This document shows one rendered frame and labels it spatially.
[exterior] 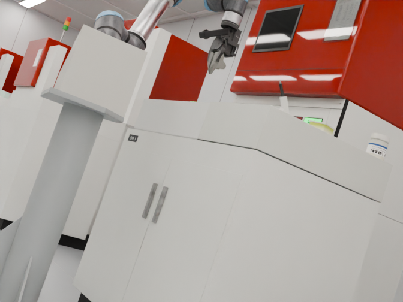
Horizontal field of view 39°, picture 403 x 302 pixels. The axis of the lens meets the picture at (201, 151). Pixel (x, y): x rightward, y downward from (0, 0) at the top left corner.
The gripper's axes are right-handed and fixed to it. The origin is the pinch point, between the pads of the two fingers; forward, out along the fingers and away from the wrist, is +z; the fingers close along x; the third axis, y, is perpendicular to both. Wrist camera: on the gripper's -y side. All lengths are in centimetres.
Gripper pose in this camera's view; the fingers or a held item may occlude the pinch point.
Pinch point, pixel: (209, 70)
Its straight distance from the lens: 225.7
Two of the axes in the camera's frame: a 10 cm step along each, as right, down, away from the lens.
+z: -3.3, 9.4, -0.8
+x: -5.2, -1.0, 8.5
